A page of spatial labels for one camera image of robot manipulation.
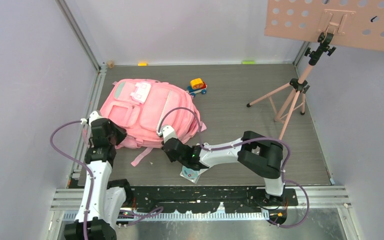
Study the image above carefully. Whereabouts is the yellow blue toy truck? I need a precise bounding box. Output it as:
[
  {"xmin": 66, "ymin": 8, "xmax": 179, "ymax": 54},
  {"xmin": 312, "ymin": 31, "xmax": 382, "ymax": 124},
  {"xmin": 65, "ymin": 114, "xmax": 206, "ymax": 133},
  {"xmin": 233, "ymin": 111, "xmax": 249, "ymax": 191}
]
[{"xmin": 186, "ymin": 78, "xmax": 207, "ymax": 97}]

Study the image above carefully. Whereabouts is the aluminium frame rail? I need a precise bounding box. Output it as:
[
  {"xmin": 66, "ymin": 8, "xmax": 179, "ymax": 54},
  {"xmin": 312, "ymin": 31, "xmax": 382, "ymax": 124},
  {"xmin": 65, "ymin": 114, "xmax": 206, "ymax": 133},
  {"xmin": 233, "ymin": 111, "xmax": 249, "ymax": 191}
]
[{"xmin": 50, "ymin": 187, "xmax": 352, "ymax": 223}]

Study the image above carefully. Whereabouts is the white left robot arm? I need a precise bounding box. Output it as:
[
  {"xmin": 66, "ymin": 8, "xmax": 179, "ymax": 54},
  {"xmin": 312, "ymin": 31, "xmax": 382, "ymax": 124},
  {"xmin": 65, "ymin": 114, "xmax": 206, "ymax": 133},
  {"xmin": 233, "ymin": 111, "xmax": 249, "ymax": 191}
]
[{"xmin": 63, "ymin": 110, "xmax": 134, "ymax": 240}]

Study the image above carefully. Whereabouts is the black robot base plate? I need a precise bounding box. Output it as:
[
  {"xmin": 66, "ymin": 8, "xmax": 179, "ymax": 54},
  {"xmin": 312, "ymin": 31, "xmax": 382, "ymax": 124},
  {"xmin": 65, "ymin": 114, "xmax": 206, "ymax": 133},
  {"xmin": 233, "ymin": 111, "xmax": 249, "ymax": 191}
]
[{"xmin": 122, "ymin": 185, "xmax": 299, "ymax": 214}]

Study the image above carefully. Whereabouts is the green tape marker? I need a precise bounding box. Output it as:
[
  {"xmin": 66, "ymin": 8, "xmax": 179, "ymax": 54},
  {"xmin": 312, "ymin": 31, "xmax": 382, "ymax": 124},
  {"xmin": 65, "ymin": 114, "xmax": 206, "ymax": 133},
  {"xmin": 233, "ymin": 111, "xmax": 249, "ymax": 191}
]
[{"xmin": 241, "ymin": 60, "xmax": 256, "ymax": 65}]

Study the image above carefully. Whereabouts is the small wooden block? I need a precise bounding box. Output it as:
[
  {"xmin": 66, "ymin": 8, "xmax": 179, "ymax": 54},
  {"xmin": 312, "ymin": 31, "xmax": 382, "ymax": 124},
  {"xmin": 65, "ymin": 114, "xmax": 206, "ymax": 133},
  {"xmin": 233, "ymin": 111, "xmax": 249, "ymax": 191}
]
[{"xmin": 106, "ymin": 60, "xmax": 114, "ymax": 69}]

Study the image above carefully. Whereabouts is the pink student backpack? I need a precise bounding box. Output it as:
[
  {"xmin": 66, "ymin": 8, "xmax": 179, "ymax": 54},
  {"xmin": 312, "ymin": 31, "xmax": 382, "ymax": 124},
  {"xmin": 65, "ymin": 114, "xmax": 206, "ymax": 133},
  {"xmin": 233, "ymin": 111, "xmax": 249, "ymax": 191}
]
[{"xmin": 99, "ymin": 79, "xmax": 207, "ymax": 167}]

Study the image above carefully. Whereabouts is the white red stationery pack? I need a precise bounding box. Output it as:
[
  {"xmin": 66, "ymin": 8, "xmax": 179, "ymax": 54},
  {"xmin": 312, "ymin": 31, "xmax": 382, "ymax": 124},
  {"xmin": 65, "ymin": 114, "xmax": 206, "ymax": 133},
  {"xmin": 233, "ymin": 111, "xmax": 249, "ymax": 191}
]
[{"xmin": 179, "ymin": 166, "xmax": 208, "ymax": 184}]

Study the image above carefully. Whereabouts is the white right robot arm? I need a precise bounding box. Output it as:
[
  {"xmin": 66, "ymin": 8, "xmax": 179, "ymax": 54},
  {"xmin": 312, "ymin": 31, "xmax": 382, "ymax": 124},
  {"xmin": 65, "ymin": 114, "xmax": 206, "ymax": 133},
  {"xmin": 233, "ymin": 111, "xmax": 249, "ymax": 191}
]
[{"xmin": 157, "ymin": 125, "xmax": 291, "ymax": 205}]

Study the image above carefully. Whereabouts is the pink music stand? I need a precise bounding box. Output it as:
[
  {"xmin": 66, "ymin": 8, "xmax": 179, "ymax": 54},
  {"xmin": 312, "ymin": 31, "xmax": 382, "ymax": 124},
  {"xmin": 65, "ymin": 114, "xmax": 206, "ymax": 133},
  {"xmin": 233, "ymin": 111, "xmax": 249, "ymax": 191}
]
[{"xmin": 264, "ymin": 0, "xmax": 384, "ymax": 129}]

